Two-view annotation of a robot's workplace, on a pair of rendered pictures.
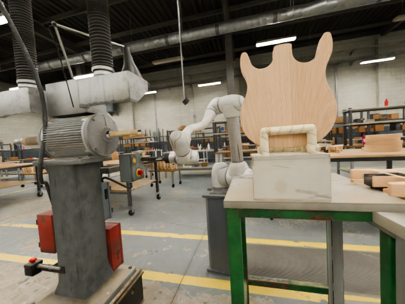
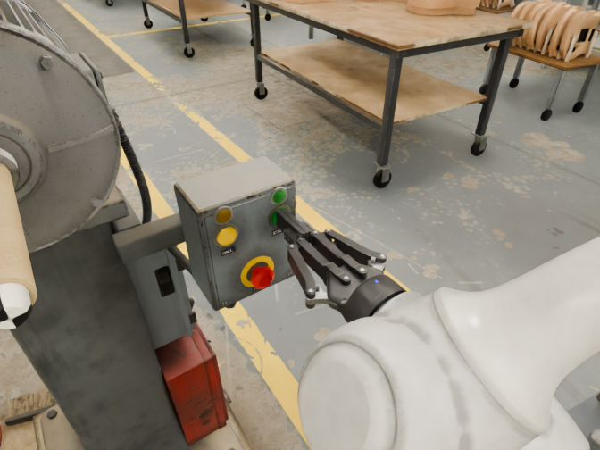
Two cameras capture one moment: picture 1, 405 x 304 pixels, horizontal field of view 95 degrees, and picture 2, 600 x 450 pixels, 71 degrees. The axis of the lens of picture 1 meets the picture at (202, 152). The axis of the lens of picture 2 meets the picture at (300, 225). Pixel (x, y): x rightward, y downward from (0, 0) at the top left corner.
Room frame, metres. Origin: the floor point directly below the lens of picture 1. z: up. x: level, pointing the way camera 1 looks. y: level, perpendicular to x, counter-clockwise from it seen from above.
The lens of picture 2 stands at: (1.05, 0.09, 1.45)
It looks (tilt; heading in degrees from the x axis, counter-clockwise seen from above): 37 degrees down; 42
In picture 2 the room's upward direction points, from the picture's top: straight up
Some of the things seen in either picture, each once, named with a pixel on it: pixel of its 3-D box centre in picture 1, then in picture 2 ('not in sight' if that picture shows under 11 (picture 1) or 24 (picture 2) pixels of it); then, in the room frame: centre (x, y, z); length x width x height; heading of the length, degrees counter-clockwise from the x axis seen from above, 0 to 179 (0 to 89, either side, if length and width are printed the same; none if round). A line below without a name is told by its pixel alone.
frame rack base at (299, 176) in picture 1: (286, 174); not in sight; (0.76, -0.34, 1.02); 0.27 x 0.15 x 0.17; 76
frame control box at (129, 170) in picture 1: (122, 171); (211, 231); (1.37, 0.60, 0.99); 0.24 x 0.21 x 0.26; 76
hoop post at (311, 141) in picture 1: (311, 140); not in sight; (0.69, -0.41, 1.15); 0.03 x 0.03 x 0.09
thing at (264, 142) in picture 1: (264, 143); not in sight; (0.74, -0.25, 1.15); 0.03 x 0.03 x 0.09
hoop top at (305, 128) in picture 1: (286, 129); not in sight; (0.71, -0.33, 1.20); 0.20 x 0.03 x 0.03; 75
